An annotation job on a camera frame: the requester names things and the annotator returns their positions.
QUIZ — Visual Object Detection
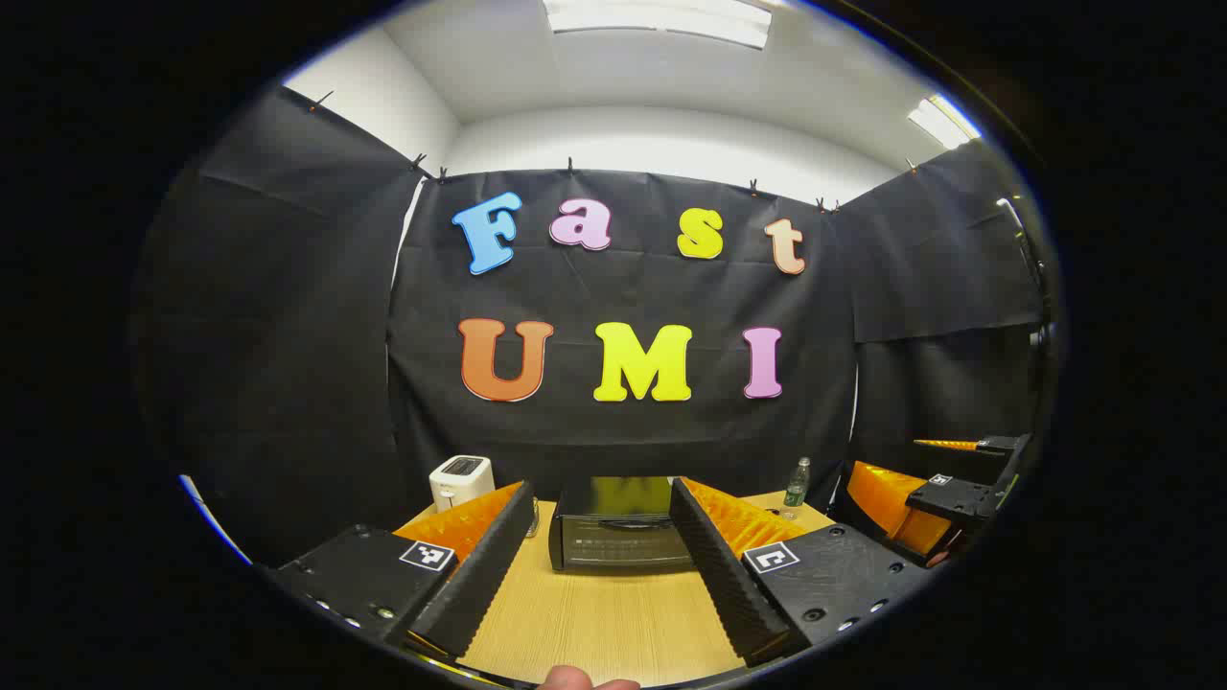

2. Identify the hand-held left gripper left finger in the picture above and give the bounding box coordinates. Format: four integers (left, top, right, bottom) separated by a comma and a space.
271, 479, 538, 662

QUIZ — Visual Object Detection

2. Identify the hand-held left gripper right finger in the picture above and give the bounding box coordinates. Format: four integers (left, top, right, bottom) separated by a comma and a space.
668, 476, 938, 669

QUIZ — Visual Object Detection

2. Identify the black electric oven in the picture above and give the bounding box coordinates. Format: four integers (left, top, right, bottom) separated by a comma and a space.
548, 476, 696, 574

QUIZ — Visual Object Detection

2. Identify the white toaster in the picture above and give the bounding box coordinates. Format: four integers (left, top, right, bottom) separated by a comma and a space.
428, 455, 497, 514

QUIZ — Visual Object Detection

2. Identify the clear plastic water bottle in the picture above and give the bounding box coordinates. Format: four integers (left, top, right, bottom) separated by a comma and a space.
784, 457, 812, 519

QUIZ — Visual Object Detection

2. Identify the ceiling light panel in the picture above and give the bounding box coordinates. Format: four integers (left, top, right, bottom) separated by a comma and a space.
542, 0, 774, 50
908, 94, 982, 150

